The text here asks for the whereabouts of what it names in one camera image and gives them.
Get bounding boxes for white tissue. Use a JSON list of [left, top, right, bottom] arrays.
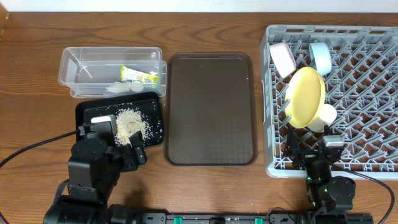
[[106, 82, 144, 93]]

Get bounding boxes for light blue bowl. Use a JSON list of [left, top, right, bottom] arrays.
[[309, 42, 332, 76]]

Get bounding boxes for yellow round plate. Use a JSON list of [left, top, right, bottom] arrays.
[[285, 67, 326, 128]]

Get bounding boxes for grey dishwasher rack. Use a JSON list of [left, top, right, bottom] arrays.
[[259, 25, 397, 180]]

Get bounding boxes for dark brown serving tray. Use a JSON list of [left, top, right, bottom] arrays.
[[164, 53, 258, 166]]

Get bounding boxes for green yellow snack wrapper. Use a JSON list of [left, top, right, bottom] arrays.
[[120, 65, 159, 83]]

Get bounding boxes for clear plastic waste bin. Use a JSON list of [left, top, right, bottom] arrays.
[[58, 47, 167, 98]]

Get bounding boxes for white cup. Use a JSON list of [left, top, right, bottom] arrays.
[[308, 104, 337, 133]]

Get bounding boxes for black plastic waste tray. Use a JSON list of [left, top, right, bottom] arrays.
[[75, 92, 164, 147]]

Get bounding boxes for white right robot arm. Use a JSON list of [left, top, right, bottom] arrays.
[[284, 126, 356, 223]]

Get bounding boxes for pink bowl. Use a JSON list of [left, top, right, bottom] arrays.
[[269, 42, 296, 78]]

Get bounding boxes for pile of rice leftovers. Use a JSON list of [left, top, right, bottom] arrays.
[[114, 108, 164, 147]]

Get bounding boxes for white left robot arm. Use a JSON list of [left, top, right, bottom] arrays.
[[44, 131, 147, 223]]

